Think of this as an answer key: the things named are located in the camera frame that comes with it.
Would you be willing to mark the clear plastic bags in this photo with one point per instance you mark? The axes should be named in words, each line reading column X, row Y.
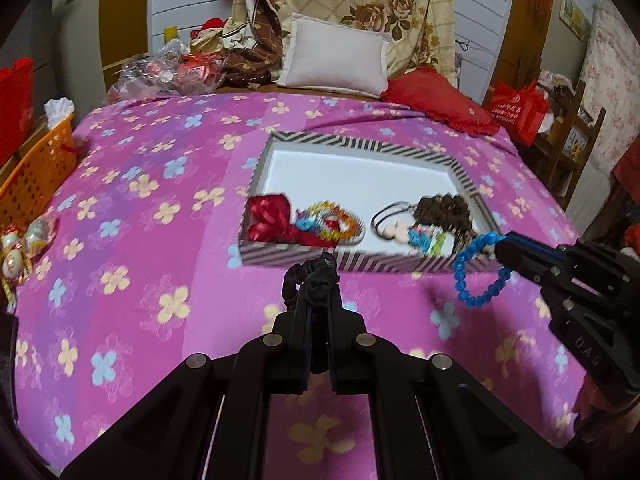
column 150, row 75

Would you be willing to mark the person's right hand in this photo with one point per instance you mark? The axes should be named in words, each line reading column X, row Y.
column 600, row 410

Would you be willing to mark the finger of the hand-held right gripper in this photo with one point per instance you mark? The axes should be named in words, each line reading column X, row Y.
column 530, row 267
column 530, row 249

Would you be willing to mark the egg ornament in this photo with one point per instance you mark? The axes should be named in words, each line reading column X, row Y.
column 37, row 237
column 13, row 265
column 11, row 242

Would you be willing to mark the red shopping bag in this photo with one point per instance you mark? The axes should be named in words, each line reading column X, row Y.
column 517, row 112

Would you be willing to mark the striped cardboard box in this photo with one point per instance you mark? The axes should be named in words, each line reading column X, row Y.
column 370, row 260

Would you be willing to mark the red bow scrunchie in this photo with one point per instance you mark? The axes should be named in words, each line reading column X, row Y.
column 270, row 217

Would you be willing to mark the pink floral bedsheet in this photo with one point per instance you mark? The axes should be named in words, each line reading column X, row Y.
column 150, row 260

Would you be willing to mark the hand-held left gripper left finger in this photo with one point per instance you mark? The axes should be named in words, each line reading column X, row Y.
column 300, row 330

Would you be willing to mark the red plush toy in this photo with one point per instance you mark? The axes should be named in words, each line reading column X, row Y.
column 210, row 35

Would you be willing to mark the leopard print scrunchie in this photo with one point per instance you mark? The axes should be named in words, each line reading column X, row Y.
column 462, row 240

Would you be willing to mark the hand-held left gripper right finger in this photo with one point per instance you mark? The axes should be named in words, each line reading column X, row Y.
column 336, row 330

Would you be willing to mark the wooden chair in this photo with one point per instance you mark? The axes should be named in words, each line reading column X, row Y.
column 570, row 135

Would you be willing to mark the orange plastic basket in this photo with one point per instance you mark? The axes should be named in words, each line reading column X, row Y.
column 35, row 170

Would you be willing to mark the wall picture frame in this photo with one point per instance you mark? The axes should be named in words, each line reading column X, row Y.
column 574, row 15

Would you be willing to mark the brown floral quilt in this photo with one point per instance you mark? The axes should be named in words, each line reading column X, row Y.
column 255, row 35

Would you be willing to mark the red pillow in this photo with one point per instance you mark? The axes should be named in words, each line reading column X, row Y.
column 435, row 95

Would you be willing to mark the floral curtain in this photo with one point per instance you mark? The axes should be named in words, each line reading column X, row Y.
column 615, row 85

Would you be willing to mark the white tissue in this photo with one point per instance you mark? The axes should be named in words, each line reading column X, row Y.
column 59, row 109

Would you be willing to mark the yellow cup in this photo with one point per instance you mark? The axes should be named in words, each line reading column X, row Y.
column 172, row 35

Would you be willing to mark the white pillow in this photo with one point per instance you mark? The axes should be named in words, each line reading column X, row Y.
column 335, row 55

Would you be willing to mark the red gift bag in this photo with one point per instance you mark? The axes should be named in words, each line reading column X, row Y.
column 15, row 105

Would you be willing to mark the brown scrunchie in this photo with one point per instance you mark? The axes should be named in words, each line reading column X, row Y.
column 445, row 210

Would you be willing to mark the dark velvet scrunchie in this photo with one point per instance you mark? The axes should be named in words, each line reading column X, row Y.
column 315, row 272

